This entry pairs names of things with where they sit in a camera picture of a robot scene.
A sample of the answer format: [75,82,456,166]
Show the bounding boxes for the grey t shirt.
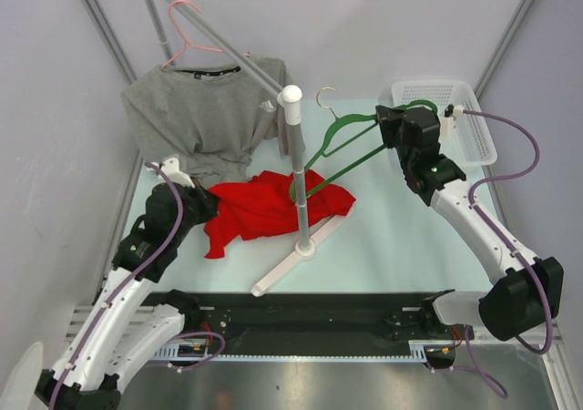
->
[121,65,290,188]

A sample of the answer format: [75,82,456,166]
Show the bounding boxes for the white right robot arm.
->
[375,101,564,351]

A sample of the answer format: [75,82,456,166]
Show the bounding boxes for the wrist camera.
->
[160,157,195,189]
[440,104,464,139]

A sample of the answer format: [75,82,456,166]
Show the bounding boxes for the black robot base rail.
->
[144,290,465,351]

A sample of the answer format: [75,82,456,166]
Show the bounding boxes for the white slotted cable duct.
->
[150,339,455,364]

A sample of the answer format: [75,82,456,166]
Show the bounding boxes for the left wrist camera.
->
[160,157,195,189]

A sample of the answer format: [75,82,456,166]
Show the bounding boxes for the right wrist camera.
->
[440,104,464,139]

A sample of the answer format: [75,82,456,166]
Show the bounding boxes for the green plastic hanger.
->
[287,87,439,207]

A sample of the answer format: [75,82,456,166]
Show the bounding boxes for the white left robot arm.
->
[35,182,219,409]

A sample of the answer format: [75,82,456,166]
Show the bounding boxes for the red t shirt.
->
[204,170,356,260]

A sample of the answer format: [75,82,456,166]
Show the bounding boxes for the white plastic basket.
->
[391,79,497,169]

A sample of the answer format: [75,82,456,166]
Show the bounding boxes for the pink wire hanger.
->
[160,0,226,68]

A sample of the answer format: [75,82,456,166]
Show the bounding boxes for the white clothes rack with poles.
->
[165,0,345,297]

